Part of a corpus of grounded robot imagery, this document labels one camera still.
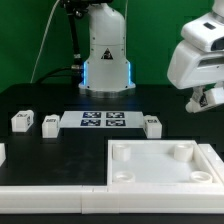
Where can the white square table top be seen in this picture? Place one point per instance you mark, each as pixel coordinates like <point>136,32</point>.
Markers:
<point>164,166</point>

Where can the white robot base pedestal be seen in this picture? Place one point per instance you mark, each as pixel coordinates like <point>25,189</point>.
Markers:
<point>107,72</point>

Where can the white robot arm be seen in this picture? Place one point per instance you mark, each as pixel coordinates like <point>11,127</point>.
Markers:
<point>218,13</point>

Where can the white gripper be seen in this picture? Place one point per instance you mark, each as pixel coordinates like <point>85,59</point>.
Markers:
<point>190,67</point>

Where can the white U-shaped obstacle fence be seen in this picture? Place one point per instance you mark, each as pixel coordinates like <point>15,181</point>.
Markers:
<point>100,199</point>

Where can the white marker sheet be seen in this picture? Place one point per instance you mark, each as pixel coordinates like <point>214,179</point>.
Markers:
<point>102,119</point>

